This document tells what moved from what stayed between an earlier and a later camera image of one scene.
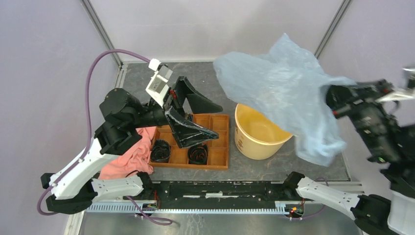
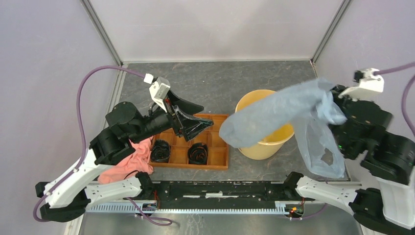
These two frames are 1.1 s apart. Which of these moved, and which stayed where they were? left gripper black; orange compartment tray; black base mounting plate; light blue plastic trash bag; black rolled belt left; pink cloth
Moved: light blue plastic trash bag; left gripper black
Stayed: black base mounting plate; orange compartment tray; pink cloth; black rolled belt left
